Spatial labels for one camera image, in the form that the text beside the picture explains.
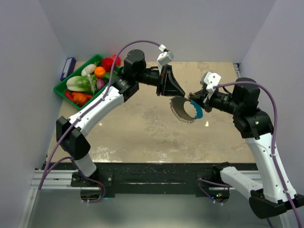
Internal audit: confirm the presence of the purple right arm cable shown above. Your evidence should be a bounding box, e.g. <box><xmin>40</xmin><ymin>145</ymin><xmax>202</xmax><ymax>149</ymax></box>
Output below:
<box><xmin>196</xmin><ymin>81</ymin><xmax>302</xmax><ymax>228</ymax></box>

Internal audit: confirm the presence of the purple box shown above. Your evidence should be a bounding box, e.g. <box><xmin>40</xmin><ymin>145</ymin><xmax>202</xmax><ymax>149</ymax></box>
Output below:
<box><xmin>60</xmin><ymin>57</ymin><xmax>76</xmax><ymax>81</ymax></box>

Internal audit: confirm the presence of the red bell pepper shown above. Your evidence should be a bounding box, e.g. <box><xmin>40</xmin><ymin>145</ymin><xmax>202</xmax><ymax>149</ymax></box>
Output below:
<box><xmin>101</xmin><ymin>58</ymin><xmax>114</xmax><ymax>72</ymax></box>

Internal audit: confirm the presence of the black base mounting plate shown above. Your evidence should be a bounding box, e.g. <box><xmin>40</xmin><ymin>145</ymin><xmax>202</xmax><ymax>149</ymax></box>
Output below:
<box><xmin>41</xmin><ymin>161</ymin><xmax>266</xmax><ymax>199</ymax></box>

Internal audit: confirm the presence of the red tomato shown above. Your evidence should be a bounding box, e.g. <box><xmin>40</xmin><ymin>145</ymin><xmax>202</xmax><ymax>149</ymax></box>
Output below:
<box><xmin>110</xmin><ymin>55</ymin><xmax>121</xmax><ymax>66</ymax></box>

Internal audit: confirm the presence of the small orange pepper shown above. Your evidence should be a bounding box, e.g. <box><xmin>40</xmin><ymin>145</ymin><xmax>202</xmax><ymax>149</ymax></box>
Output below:
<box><xmin>72</xmin><ymin>92</ymin><xmax>92</xmax><ymax>107</ymax></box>

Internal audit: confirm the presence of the green leafy cabbage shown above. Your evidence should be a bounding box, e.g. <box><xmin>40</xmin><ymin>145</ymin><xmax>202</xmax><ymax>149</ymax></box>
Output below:
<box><xmin>66</xmin><ymin>75</ymin><xmax>97</xmax><ymax>94</ymax></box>

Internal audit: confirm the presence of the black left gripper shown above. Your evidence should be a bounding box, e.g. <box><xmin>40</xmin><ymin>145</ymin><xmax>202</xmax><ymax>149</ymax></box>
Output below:
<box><xmin>136</xmin><ymin>65</ymin><xmax>185</xmax><ymax>98</ymax></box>

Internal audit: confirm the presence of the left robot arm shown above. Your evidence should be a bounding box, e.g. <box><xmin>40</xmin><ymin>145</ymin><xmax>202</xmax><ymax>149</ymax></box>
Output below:
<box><xmin>56</xmin><ymin>49</ymin><xmax>185</xmax><ymax>186</ymax></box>

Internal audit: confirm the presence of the purple onion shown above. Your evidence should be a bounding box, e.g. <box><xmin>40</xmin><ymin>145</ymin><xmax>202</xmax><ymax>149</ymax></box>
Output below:
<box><xmin>96</xmin><ymin>79</ymin><xmax>106</xmax><ymax>90</ymax></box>

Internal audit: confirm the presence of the green plastic tray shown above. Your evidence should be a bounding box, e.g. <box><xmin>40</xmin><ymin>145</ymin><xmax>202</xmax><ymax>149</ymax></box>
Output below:
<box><xmin>54</xmin><ymin>54</ymin><xmax>113</xmax><ymax>111</ymax></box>

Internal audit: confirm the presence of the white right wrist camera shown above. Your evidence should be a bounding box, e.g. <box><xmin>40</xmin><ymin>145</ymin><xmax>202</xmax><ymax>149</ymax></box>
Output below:
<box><xmin>200</xmin><ymin>71</ymin><xmax>221</xmax><ymax>103</ymax></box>

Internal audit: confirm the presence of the green bell pepper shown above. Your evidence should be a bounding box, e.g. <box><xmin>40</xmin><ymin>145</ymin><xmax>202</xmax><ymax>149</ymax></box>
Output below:
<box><xmin>103</xmin><ymin>72</ymin><xmax>117</xmax><ymax>83</ymax></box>

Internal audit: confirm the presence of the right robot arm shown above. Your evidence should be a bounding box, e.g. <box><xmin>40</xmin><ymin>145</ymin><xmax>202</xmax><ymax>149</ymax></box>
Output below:
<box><xmin>189</xmin><ymin>77</ymin><xmax>304</xmax><ymax>219</ymax></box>

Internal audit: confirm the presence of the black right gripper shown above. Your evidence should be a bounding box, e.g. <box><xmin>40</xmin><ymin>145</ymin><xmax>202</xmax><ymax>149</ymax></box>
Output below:
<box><xmin>190</xmin><ymin>86</ymin><xmax>242</xmax><ymax>114</ymax></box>

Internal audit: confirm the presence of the red chili pepper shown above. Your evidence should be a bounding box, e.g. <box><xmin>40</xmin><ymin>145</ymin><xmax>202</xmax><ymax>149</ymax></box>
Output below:
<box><xmin>65</xmin><ymin>90</ymin><xmax>73</xmax><ymax>101</ymax></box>

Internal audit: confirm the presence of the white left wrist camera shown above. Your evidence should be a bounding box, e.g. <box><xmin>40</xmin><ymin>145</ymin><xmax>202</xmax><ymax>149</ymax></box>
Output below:
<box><xmin>157</xmin><ymin>51</ymin><xmax>174</xmax><ymax>73</ymax></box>

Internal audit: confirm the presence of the white radish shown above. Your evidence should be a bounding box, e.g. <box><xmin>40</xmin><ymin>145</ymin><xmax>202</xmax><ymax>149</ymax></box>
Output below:
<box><xmin>81</xmin><ymin>64</ymin><xmax>97</xmax><ymax>76</ymax></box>

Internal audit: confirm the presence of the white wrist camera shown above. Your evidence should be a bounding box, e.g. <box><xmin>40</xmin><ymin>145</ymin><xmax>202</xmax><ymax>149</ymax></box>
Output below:
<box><xmin>200</xmin><ymin>71</ymin><xmax>221</xmax><ymax>103</ymax></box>
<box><xmin>157</xmin><ymin>51</ymin><xmax>174</xmax><ymax>73</ymax></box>

